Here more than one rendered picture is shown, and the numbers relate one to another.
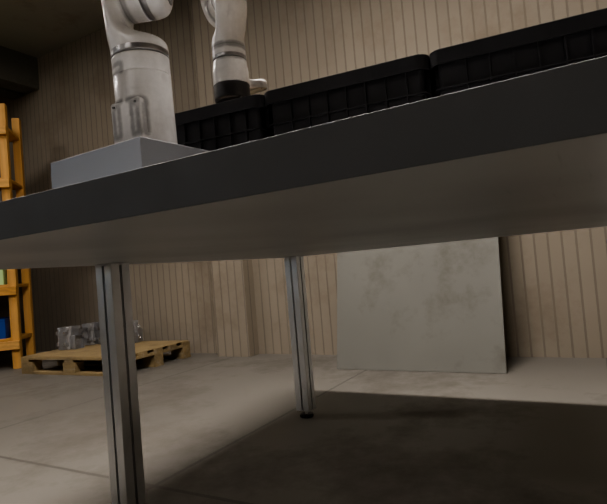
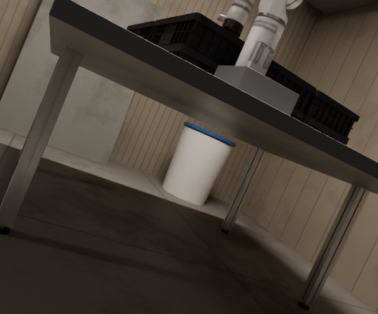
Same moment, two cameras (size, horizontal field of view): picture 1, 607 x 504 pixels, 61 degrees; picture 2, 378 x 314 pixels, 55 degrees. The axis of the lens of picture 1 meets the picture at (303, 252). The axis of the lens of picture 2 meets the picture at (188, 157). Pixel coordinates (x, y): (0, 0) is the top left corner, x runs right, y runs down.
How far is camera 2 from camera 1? 1.20 m
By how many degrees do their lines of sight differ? 54
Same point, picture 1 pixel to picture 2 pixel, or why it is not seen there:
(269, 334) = not seen: outside the picture
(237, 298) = not seen: outside the picture
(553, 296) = (133, 131)
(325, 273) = not seen: outside the picture
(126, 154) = (289, 97)
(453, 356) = (81, 146)
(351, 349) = (9, 116)
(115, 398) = (39, 148)
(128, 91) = (272, 44)
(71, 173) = (257, 81)
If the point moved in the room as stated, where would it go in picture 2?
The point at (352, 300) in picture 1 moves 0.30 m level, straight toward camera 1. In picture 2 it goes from (23, 82) to (38, 91)
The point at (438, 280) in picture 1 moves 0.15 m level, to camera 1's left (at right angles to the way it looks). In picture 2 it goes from (91, 98) to (76, 93)
